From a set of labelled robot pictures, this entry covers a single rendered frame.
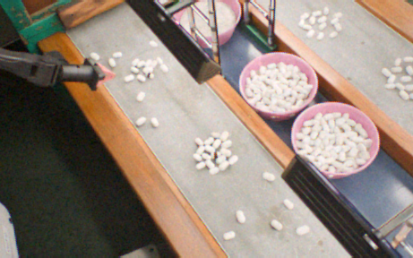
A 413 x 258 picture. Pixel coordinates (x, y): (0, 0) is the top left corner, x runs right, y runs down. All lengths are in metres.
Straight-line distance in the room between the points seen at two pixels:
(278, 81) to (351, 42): 0.31
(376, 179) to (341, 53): 0.48
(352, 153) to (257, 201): 0.34
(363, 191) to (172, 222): 0.60
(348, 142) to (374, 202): 0.20
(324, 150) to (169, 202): 0.52
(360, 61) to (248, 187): 0.63
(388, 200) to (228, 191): 0.49
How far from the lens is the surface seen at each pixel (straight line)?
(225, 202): 1.41
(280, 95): 1.62
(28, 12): 1.89
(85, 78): 1.52
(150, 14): 1.42
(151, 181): 1.45
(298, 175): 1.06
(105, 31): 1.92
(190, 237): 1.35
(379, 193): 1.54
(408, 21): 1.87
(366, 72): 1.71
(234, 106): 1.56
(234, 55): 1.82
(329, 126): 1.56
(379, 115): 1.58
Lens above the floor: 2.03
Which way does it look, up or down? 57 degrees down
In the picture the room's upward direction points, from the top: 10 degrees counter-clockwise
